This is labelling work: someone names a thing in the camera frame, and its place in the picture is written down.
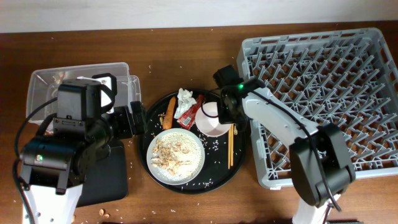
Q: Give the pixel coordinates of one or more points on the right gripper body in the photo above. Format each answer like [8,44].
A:
[225,114]

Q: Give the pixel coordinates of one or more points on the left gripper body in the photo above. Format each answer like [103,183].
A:
[122,127]

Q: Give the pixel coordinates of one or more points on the wooden chopstick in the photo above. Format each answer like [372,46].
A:
[229,147]
[232,144]

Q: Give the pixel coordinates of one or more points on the orange carrot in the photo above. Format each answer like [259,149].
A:
[167,122]

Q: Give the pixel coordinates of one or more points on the red snack wrapper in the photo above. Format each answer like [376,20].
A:
[186,120]

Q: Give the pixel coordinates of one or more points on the white tissue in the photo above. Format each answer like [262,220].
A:
[185,102]

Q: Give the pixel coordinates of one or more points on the grey plate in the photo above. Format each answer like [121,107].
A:
[161,174]

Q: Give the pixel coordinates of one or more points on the rice and peanut shells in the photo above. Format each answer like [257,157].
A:
[177,154]

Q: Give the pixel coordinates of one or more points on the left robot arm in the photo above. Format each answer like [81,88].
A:
[50,170]

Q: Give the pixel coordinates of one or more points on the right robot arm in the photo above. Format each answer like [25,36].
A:
[321,169]

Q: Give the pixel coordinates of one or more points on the clear plastic waste bin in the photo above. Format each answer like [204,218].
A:
[44,84]

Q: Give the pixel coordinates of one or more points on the grey plastic dishwasher rack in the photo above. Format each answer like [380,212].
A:
[345,77]

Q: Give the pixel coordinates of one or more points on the round black tray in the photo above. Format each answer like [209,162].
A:
[214,172]

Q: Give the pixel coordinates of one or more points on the black rectangular tray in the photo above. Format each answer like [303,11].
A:
[107,181]

